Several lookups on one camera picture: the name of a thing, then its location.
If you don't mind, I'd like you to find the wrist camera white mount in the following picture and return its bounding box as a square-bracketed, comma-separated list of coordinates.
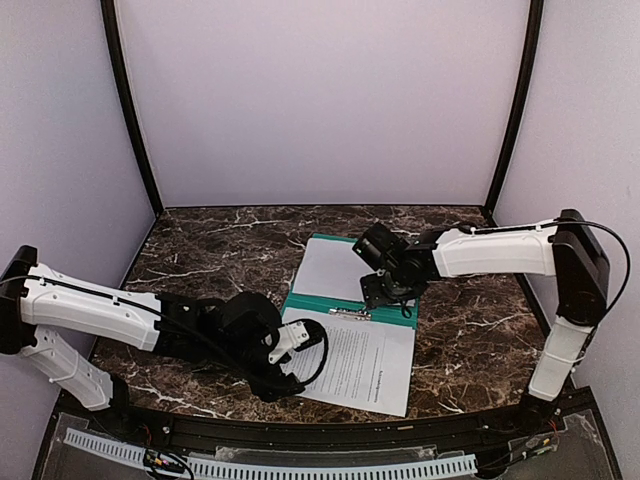
[352, 223, 409, 271]
[219, 292, 326, 366]

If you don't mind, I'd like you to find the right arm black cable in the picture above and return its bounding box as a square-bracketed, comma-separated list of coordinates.
[459, 219, 630, 326]

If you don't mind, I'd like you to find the left black frame post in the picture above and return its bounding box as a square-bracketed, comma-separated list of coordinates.
[100, 0, 164, 217]

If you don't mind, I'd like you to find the green plastic folder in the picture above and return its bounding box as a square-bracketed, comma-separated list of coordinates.
[279, 232, 419, 331]

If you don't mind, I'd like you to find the right black frame post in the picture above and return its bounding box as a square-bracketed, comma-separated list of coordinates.
[484, 0, 545, 215]

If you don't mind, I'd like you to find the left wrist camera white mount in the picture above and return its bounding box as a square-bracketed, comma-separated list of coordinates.
[219, 292, 326, 366]

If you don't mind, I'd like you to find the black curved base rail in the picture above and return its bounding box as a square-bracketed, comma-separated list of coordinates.
[41, 387, 609, 462]

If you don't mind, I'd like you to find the white slotted cable duct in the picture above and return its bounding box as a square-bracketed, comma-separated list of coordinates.
[63, 428, 478, 479]

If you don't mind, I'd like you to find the metal centre spring clip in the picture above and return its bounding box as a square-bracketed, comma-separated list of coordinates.
[328, 308, 372, 321]

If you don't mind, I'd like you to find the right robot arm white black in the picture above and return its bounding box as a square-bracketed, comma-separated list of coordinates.
[353, 209, 629, 403]

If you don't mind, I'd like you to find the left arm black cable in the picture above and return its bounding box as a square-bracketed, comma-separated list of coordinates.
[0, 274, 332, 399]

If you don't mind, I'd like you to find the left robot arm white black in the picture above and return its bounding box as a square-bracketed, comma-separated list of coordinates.
[1, 245, 309, 412]

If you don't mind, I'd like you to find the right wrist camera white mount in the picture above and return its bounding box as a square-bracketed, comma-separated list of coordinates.
[352, 223, 409, 271]

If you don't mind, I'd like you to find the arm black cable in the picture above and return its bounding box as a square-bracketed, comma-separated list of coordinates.
[0, 274, 332, 399]
[459, 219, 630, 326]

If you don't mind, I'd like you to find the printed paper sheet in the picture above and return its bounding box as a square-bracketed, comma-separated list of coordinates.
[284, 308, 415, 417]

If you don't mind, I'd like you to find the white paper sheet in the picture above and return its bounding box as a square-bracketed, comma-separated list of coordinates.
[293, 234, 373, 303]

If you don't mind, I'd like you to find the black frame post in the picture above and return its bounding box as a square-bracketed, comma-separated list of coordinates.
[484, 0, 545, 215]
[100, 0, 164, 217]

